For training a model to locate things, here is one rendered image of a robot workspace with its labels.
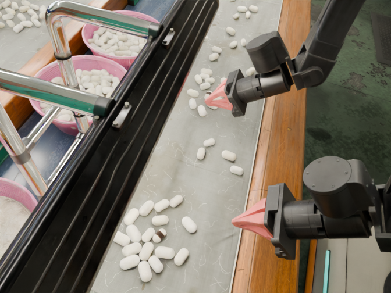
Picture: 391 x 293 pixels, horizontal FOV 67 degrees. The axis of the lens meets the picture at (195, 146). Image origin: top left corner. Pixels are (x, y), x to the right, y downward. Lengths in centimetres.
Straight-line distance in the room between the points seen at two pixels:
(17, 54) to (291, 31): 92
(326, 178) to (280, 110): 50
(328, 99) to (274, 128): 150
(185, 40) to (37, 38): 73
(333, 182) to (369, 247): 99
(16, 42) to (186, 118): 59
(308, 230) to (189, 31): 34
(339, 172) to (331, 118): 178
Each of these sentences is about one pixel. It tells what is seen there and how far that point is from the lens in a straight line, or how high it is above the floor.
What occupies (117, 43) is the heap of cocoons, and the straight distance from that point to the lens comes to 107.
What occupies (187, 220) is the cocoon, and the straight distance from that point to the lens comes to 62.
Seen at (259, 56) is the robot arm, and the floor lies 99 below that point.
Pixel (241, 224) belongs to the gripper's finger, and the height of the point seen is 87.
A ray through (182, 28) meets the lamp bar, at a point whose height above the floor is 109.
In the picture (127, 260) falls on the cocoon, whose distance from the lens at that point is 60.
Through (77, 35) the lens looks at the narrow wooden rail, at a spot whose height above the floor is 76.
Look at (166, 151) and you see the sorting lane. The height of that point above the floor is 74.
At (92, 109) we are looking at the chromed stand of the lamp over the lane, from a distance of 31.
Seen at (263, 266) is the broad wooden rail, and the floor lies 76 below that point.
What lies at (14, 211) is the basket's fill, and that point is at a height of 73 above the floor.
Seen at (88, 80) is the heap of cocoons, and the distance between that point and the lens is 93.
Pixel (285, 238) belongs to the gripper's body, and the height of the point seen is 93.
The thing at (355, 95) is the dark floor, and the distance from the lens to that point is 245.
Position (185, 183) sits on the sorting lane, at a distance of 69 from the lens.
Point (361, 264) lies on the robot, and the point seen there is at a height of 28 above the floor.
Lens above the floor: 133
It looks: 52 degrees down
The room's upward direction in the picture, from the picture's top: 11 degrees clockwise
